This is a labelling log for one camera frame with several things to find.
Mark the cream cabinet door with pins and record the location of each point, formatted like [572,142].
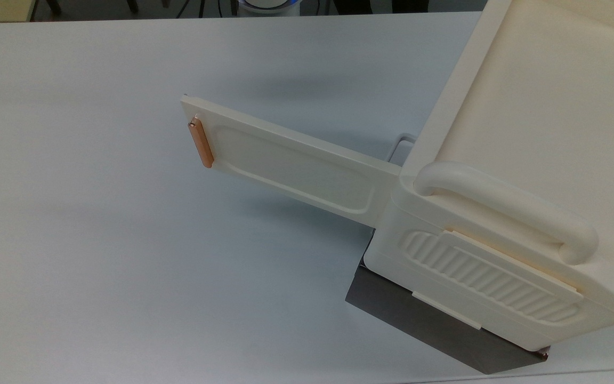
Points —
[296,170]

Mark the cream plastic cabinet body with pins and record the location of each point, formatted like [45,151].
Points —
[525,106]

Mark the dark brown drawer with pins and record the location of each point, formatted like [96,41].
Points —
[419,320]

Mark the white round base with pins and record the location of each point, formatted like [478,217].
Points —
[269,6]

